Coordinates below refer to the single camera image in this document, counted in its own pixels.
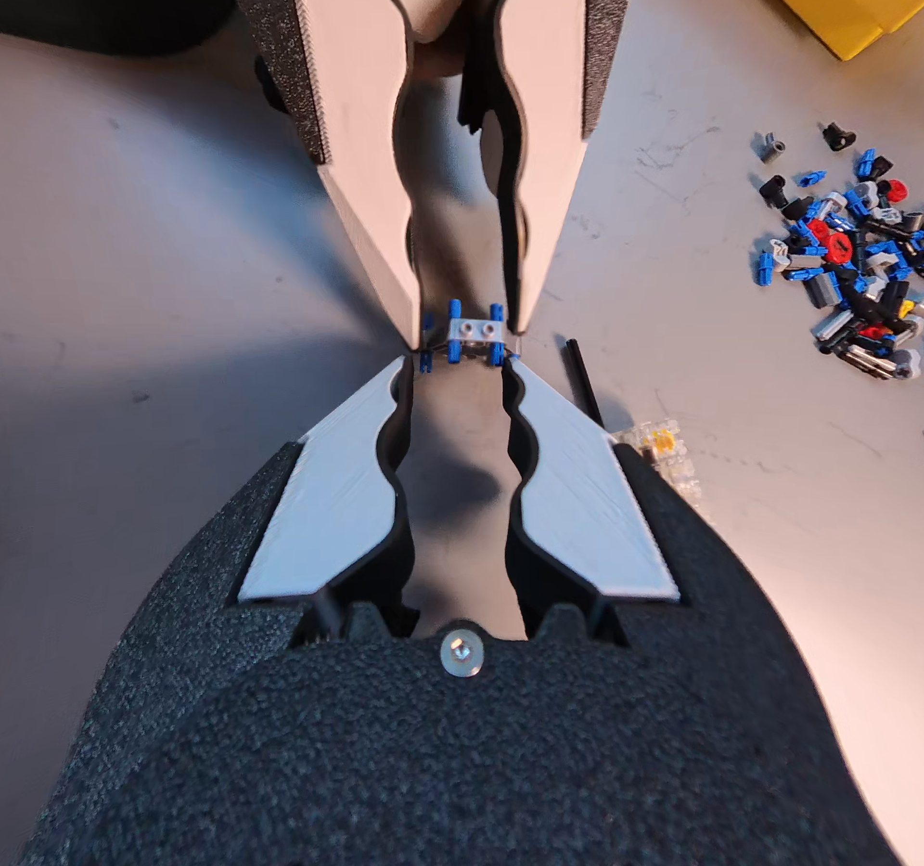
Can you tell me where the black axle rod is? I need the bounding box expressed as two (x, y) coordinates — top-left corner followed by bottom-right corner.
(565, 336), (604, 428)

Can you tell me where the pile of mixed building parts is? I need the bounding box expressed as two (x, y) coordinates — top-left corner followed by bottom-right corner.
(751, 122), (924, 382)

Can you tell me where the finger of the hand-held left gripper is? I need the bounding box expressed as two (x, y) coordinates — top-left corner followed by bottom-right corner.
(494, 0), (590, 337)
(287, 0), (424, 351)

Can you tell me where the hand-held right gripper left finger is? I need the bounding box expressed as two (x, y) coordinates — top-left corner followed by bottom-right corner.
(238, 355), (414, 639)

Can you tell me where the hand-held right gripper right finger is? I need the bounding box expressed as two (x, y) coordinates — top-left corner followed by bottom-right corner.
(501, 359), (681, 603)

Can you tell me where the grey beam frame with holes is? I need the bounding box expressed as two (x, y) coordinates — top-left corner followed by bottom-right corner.
(426, 317), (521, 363)

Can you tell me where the person's left hand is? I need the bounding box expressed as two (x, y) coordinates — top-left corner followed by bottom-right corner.
(408, 32), (467, 81)

